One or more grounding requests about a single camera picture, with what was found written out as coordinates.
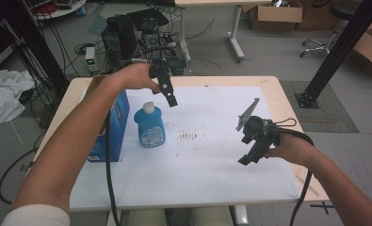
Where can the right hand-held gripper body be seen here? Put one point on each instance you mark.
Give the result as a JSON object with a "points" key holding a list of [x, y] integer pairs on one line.
{"points": [[258, 127]]}

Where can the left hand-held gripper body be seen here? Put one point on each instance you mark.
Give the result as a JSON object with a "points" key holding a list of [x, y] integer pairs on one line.
{"points": [[158, 71]]}

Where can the person's left hand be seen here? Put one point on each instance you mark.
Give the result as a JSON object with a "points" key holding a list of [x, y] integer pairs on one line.
{"points": [[136, 77]]}

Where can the person's right hand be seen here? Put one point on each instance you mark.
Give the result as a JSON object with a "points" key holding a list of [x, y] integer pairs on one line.
{"points": [[288, 150]]}

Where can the blue bottle with white cap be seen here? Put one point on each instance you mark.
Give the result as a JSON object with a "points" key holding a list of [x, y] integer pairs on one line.
{"points": [[149, 127]]}

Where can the black computer equipment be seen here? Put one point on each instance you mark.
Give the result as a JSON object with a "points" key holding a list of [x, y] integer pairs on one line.
{"points": [[127, 34]]}

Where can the white table mat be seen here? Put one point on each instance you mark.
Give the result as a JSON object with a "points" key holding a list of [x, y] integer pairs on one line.
{"points": [[205, 169]]}

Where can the blue cardboard box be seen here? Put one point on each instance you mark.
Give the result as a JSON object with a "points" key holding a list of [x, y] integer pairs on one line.
{"points": [[119, 125]]}

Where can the white table leg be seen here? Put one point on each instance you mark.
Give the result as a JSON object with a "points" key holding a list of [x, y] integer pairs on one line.
{"points": [[240, 216]]}

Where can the white power supply unit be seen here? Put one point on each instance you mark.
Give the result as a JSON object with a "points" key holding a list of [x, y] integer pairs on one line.
{"points": [[90, 59]]}

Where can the grey floor mat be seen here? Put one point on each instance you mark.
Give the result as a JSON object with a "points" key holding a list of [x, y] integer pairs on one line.
{"points": [[331, 116]]}

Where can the white background desk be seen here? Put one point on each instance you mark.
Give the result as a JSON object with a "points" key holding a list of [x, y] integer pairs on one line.
{"points": [[235, 34]]}

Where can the office chair base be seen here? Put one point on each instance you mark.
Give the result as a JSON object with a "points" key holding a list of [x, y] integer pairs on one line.
{"points": [[325, 44]]}

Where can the round white table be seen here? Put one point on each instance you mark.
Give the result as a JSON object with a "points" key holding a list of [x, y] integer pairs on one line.
{"points": [[64, 11]]}

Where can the open cardboard box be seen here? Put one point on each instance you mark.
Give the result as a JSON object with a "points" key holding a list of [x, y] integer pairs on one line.
{"points": [[278, 14]]}

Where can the large cardboard box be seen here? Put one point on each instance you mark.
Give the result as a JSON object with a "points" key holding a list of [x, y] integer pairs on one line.
{"points": [[370, 50]]}

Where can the white cloth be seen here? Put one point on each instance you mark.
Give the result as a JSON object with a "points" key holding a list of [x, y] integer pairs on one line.
{"points": [[3, 94]]}

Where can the black metal stand post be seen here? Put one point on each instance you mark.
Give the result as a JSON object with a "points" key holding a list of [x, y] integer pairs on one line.
{"points": [[340, 47]]}

